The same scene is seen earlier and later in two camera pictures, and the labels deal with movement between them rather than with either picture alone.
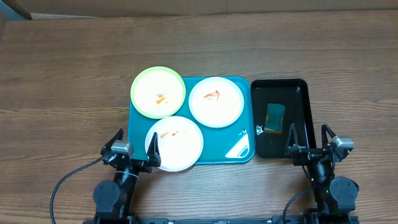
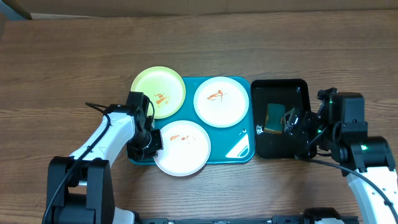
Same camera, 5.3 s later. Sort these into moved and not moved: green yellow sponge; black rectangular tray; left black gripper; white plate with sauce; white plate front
Moved: white plate front; left black gripper; white plate with sauce
Not moved: black rectangular tray; green yellow sponge
